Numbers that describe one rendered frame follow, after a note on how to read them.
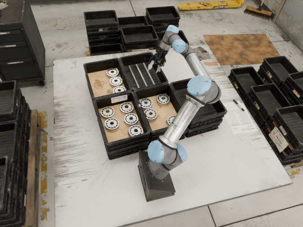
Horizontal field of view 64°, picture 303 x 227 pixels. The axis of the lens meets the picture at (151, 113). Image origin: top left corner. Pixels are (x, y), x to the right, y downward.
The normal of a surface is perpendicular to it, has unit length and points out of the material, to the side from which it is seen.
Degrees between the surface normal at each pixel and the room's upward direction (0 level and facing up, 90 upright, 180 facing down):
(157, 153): 54
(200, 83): 40
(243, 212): 0
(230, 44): 0
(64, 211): 0
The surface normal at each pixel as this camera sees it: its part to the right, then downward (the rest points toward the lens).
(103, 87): 0.07, -0.61
